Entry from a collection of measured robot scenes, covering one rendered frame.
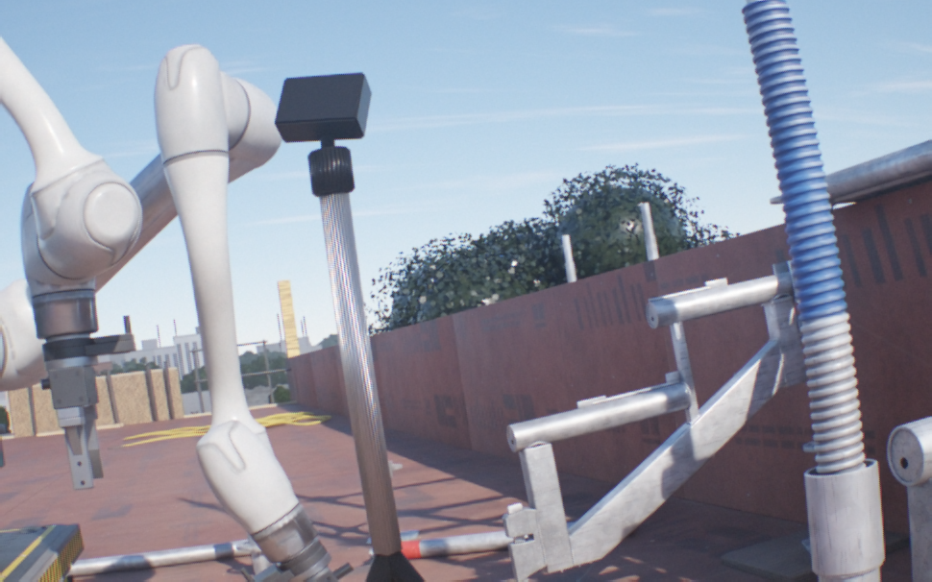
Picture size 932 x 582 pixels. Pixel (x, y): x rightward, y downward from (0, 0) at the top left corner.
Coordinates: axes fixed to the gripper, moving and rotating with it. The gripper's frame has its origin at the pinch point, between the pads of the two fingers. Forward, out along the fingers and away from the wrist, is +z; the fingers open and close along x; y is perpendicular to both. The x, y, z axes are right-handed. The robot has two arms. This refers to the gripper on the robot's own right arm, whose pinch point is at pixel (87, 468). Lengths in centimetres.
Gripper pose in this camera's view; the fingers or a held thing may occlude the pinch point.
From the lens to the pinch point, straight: 134.8
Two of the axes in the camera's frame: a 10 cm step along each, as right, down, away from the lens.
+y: -9.6, 1.3, -2.6
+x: 2.5, -1.0, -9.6
